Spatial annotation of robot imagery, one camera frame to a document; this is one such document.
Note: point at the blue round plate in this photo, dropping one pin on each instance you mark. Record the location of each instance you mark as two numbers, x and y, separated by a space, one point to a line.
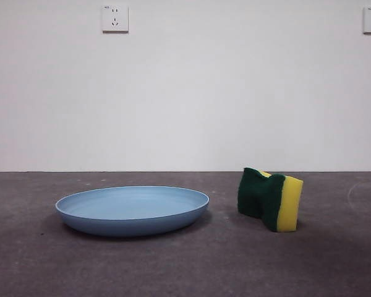
133 213

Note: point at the yellow sponge with green scourer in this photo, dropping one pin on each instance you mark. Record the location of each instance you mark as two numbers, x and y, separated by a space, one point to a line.
259 198

